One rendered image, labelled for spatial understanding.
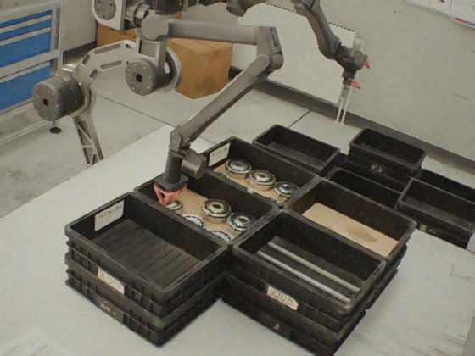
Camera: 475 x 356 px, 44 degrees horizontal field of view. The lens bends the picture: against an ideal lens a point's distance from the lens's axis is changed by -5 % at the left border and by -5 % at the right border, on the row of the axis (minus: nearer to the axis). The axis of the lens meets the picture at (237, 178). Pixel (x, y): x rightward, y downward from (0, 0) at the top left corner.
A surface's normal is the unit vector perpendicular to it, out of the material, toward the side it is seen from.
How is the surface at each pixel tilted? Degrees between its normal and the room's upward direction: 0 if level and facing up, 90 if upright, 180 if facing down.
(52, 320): 0
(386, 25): 90
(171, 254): 0
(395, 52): 90
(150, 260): 0
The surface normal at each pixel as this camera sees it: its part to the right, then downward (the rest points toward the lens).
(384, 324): 0.17, -0.85
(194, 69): -0.62, 0.31
